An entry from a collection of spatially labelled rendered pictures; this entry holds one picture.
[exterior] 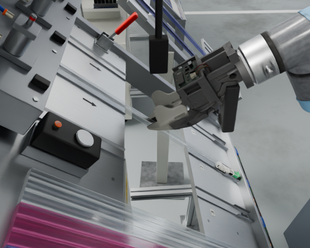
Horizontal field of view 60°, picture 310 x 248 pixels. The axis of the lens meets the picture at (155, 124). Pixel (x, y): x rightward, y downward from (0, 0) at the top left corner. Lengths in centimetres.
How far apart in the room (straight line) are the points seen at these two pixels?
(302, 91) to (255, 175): 120
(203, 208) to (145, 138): 129
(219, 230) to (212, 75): 29
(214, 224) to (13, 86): 41
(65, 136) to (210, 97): 26
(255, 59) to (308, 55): 8
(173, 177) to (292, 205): 65
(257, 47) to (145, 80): 33
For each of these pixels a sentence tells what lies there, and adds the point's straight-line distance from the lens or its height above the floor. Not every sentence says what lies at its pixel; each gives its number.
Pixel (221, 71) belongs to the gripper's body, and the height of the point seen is 107.
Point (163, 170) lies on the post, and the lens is 146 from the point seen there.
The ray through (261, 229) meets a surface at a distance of 68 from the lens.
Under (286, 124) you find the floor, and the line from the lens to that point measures 210.
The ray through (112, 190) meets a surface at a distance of 39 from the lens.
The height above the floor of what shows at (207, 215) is 84.
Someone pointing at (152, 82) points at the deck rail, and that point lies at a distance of 71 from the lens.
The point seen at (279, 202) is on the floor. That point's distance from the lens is 165.
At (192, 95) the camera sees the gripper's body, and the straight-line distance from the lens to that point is 47.
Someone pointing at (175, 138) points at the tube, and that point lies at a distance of 57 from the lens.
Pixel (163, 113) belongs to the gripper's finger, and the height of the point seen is 98.
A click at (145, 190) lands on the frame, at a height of 32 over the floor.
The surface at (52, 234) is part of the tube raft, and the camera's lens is 31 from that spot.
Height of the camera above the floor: 131
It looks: 44 degrees down
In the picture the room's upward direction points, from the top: straight up
